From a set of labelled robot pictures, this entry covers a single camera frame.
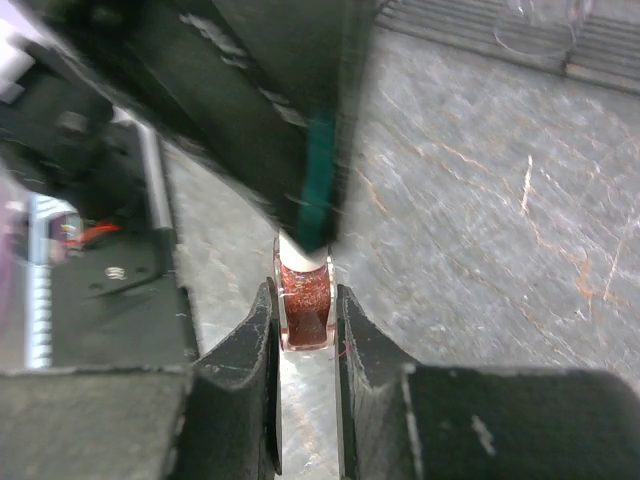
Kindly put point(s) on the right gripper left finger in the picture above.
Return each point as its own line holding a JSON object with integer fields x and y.
{"x": 236, "y": 421}

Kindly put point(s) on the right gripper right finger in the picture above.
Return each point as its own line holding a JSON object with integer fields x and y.
{"x": 378, "y": 434}

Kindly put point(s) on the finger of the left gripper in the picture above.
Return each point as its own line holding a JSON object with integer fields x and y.
{"x": 267, "y": 92}

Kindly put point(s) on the glitter nail polish bottle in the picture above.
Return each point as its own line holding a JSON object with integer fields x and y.
{"x": 306, "y": 306}

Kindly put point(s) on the clear plastic cup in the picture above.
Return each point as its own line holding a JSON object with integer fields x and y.
{"x": 540, "y": 28}

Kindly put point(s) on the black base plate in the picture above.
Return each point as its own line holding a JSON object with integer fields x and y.
{"x": 115, "y": 296}

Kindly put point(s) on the slotted cable duct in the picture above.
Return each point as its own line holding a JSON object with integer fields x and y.
{"x": 38, "y": 315}

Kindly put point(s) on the black wire rack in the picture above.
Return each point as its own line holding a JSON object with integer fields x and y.
{"x": 592, "y": 41}

